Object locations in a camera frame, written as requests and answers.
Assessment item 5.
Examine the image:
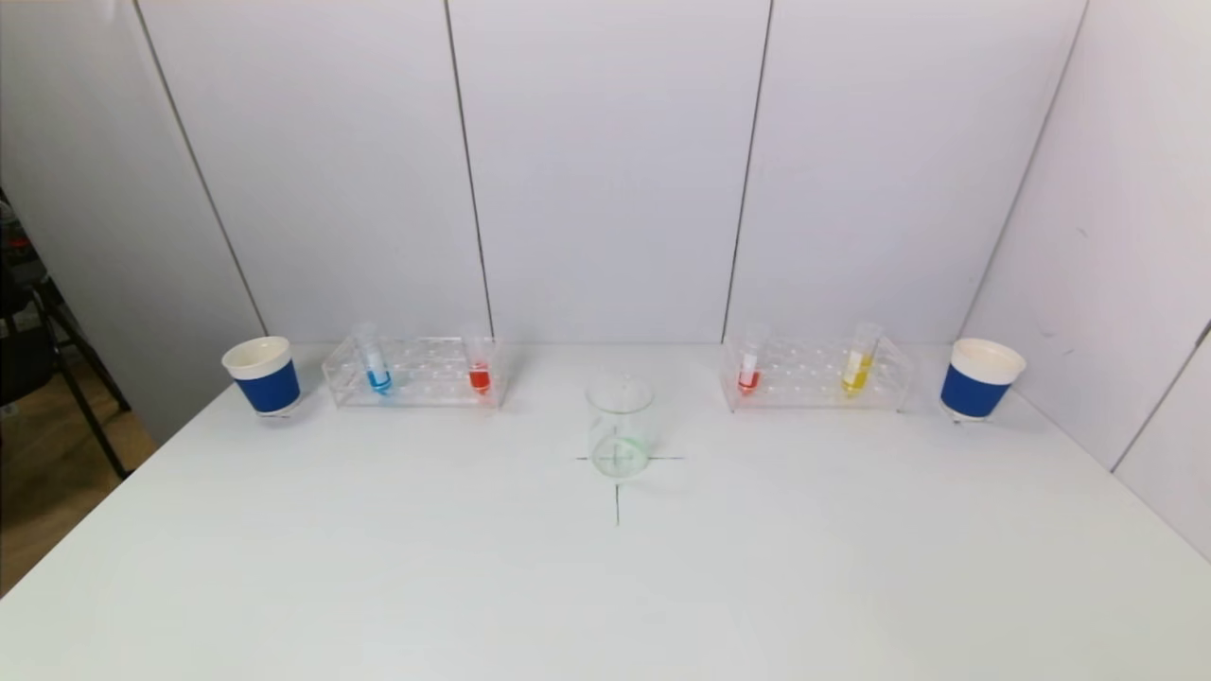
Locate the test tube with blue pigment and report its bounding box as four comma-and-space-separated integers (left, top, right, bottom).
352, 322, 394, 396

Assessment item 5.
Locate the clear glass beaker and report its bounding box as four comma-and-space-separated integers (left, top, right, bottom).
585, 373, 657, 480

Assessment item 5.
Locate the test tube with red pigment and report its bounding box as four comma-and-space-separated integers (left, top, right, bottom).
461, 322, 494, 396
737, 322, 769, 396

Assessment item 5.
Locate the clear acrylic test tube rack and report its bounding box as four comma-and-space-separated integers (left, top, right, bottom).
721, 333, 915, 413
322, 336, 505, 410

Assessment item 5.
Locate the test tube with yellow pigment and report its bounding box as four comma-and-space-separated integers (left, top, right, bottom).
841, 322, 884, 397

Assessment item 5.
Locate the white paper cup blue sleeve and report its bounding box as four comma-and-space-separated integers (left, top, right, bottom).
939, 338, 1027, 423
221, 336, 303, 419

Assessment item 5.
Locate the black metal stand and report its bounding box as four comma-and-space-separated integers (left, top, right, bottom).
0, 194, 133, 481

